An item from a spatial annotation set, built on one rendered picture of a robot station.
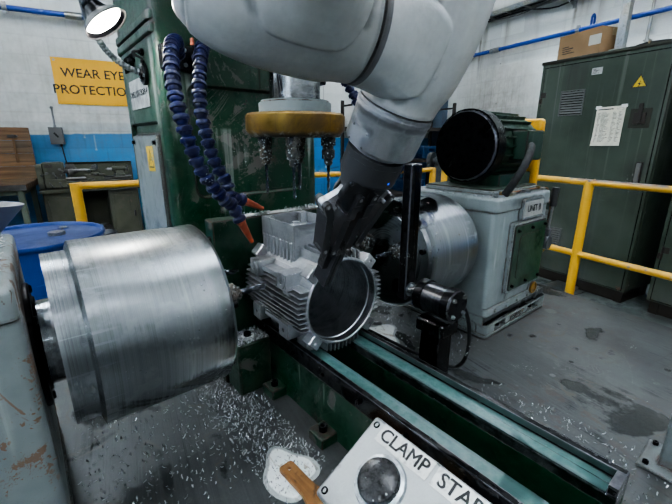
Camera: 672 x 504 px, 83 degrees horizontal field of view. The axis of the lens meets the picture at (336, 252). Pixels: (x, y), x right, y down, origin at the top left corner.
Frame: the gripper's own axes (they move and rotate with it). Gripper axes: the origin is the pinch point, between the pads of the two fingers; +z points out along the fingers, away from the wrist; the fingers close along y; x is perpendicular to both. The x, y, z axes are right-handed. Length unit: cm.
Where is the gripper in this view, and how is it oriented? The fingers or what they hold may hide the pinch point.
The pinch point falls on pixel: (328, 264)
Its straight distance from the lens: 59.2
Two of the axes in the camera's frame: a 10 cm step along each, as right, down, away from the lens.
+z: -3.1, 7.2, 6.2
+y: -7.8, 1.8, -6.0
